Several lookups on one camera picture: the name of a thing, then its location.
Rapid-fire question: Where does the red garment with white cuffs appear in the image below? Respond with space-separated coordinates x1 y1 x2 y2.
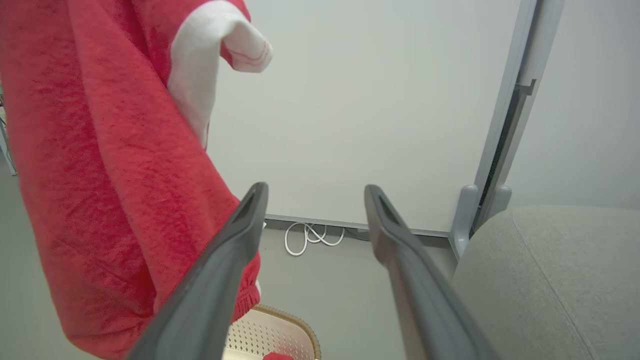
0 0 274 360

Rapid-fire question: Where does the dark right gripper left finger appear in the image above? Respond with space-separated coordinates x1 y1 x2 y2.
126 182 270 360

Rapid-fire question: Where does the large white partition panel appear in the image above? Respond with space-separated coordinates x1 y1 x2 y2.
206 0 538 238

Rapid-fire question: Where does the cream perforated laundry basket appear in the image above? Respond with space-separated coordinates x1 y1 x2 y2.
222 304 322 360

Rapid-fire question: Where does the grey partition foot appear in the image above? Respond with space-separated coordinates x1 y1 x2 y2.
487 185 513 222
449 184 481 259

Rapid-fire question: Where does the narrow white partition panel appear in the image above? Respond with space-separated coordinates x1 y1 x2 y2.
470 0 640 236

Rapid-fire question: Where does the looped white power cable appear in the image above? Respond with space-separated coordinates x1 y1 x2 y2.
284 222 346 257

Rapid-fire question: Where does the grey fabric sofa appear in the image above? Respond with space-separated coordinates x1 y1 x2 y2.
451 204 640 360

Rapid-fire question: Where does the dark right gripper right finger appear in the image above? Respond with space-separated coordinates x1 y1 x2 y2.
363 184 501 360

